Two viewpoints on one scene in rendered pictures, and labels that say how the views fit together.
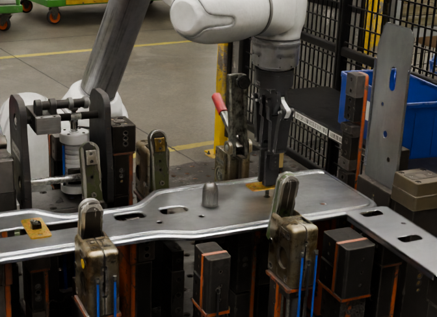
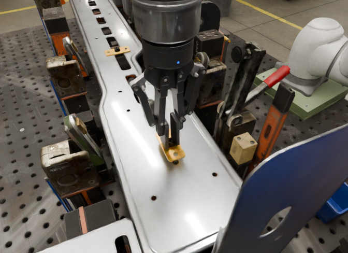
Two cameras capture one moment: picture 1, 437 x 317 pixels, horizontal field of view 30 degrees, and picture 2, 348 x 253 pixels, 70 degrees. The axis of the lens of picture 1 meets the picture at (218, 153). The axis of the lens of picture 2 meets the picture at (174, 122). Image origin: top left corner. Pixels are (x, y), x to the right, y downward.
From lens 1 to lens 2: 1.62 m
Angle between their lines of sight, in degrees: 78
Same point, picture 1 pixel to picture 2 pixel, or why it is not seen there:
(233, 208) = (142, 128)
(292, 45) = (135, 3)
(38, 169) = (296, 68)
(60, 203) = not seen: hidden behind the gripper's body
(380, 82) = (303, 212)
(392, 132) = not seen: outside the picture
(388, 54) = (319, 181)
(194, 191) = not seen: hidden behind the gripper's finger
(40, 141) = (304, 52)
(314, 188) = (196, 195)
